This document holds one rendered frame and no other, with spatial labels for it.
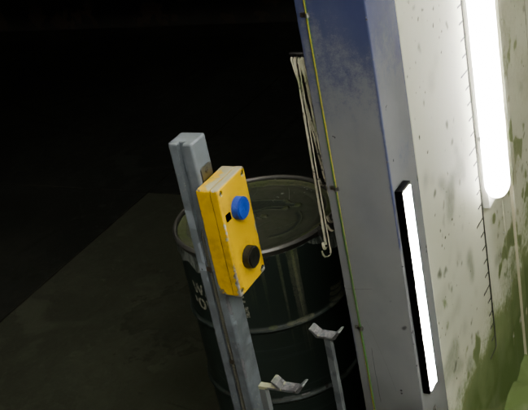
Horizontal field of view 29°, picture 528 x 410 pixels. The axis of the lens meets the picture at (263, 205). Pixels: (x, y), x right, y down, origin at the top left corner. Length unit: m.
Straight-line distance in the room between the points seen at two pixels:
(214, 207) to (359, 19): 0.59
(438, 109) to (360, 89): 0.45
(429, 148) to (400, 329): 0.49
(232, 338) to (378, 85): 0.69
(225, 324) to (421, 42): 0.92
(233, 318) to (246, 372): 0.15
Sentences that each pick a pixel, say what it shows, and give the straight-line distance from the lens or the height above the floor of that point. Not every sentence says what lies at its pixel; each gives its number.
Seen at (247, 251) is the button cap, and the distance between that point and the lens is 2.18.
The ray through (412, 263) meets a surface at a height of 1.06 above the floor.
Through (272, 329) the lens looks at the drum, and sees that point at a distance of 3.36.
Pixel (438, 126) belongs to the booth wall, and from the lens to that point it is 2.86.
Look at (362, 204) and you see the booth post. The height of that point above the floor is 1.24.
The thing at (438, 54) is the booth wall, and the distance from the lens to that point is 2.84.
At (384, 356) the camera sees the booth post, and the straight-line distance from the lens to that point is 2.85.
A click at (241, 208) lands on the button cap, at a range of 2.13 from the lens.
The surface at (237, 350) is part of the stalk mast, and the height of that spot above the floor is 1.12.
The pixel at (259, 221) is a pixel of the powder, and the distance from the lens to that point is 3.44.
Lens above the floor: 2.42
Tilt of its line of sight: 26 degrees down
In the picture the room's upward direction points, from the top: 12 degrees counter-clockwise
